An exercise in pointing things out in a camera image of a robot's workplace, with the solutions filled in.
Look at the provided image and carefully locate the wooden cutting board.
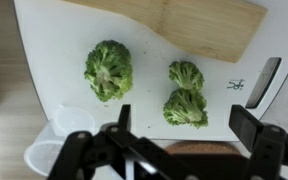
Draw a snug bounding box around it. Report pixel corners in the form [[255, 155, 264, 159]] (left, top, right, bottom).
[[65, 0, 267, 63]]

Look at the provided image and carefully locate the white plastic cutting board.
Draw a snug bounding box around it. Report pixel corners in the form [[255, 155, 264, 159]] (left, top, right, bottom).
[[14, 0, 288, 141]]

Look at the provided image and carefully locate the small broccoli floret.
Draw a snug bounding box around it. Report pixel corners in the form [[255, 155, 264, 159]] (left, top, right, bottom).
[[163, 88, 208, 128], [169, 61, 204, 91]]

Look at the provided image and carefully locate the clear plastic measuring cup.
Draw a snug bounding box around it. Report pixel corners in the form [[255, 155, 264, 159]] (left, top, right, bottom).
[[24, 106, 95, 176]]

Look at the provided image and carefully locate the round cork trivet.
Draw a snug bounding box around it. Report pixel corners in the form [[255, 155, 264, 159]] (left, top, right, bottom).
[[165, 141, 240, 155]]

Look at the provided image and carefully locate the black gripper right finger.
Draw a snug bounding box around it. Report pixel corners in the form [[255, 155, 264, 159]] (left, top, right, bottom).
[[229, 105, 263, 152]]

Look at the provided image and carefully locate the large broccoli floret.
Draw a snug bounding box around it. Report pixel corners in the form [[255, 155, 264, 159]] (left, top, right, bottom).
[[84, 40, 133, 102]]

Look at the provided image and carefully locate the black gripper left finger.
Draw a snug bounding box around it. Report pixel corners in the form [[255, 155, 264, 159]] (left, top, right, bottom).
[[118, 104, 131, 130]]

